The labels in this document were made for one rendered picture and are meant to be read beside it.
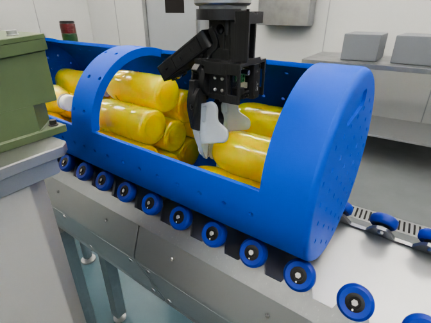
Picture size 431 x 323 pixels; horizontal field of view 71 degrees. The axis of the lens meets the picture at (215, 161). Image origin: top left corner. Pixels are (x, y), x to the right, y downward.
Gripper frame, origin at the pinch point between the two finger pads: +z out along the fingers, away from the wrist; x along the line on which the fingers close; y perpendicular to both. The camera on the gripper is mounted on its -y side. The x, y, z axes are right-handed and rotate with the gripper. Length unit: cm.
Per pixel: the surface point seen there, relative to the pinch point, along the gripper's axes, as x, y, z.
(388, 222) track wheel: 14.1, 27.2, 12.5
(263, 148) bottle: -1.9, 10.5, -2.7
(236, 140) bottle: -1.9, 5.9, -2.8
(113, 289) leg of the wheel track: 12, -62, 88
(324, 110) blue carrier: -3.7, 18.2, -10.0
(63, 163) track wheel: -5.2, -41.5, 13.8
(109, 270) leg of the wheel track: 12, -62, 77
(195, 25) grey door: 323, -265, -1
